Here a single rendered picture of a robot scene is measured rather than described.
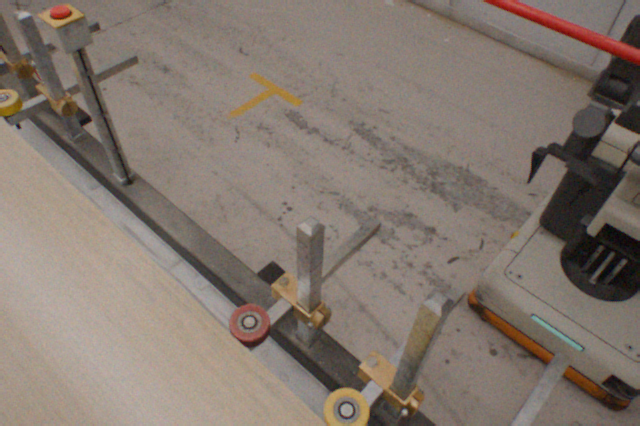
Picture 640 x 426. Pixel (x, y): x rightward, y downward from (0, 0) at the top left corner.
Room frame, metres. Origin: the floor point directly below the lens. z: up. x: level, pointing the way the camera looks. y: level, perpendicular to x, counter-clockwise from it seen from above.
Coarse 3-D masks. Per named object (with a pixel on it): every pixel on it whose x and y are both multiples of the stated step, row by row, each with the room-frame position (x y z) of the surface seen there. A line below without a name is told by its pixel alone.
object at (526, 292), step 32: (512, 256) 1.09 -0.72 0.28; (544, 256) 1.10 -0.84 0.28; (576, 256) 1.11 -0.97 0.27; (480, 288) 0.99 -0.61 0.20; (512, 288) 0.95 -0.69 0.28; (544, 288) 0.96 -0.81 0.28; (576, 288) 0.96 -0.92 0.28; (608, 288) 0.97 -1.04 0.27; (512, 320) 0.89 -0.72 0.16; (544, 320) 0.84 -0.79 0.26; (576, 320) 0.84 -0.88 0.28; (608, 320) 0.84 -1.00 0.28; (544, 352) 0.79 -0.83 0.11; (576, 352) 0.75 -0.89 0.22; (608, 352) 0.73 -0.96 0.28; (608, 384) 0.67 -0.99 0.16
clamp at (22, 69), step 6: (0, 54) 1.36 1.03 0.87; (6, 60) 1.33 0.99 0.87; (24, 60) 1.33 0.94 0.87; (12, 66) 1.30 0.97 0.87; (18, 66) 1.30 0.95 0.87; (24, 66) 1.31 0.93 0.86; (30, 66) 1.32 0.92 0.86; (12, 72) 1.32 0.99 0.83; (18, 72) 1.29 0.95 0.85; (24, 72) 1.31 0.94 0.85; (30, 72) 1.32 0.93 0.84; (18, 78) 1.30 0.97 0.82; (24, 78) 1.30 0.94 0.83
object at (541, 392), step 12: (552, 360) 0.44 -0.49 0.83; (564, 360) 0.44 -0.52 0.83; (552, 372) 0.42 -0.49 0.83; (564, 372) 0.42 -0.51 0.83; (540, 384) 0.39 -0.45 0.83; (552, 384) 0.39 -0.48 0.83; (528, 396) 0.37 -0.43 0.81; (540, 396) 0.37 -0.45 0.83; (528, 408) 0.34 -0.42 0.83; (540, 408) 0.34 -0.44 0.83; (516, 420) 0.32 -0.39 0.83; (528, 420) 0.32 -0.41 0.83
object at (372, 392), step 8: (456, 288) 0.61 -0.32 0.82; (464, 288) 0.61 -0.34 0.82; (448, 296) 0.59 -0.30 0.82; (456, 296) 0.59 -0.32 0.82; (456, 304) 0.58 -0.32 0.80; (400, 352) 0.45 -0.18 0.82; (392, 360) 0.43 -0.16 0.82; (368, 384) 0.38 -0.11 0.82; (376, 384) 0.38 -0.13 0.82; (360, 392) 0.36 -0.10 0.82; (368, 392) 0.36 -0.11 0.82; (376, 392) 0.36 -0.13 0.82; (368, 400) 0.35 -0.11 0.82; (376, 400) 0.35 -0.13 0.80
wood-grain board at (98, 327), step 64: (0, 128) 0.99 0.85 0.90; (0, 192) 0.77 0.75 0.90; (64, 192) 0.78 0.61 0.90; (0, 256) 0.59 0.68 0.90; (64, 256) 0.60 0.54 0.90; (128, 256) 0.60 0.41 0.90; (0, 320) 0.44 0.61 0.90; (64, 320) 0.45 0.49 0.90; (128, 320) 0.45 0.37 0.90; (192, 320) 0.46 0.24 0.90; (0, 384) 0.32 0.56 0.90; (64, 384) 0.32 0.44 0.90; (128, 384) 0.33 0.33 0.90; (192, 384) 0.33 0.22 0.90; (256, 384) 0.34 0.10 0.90
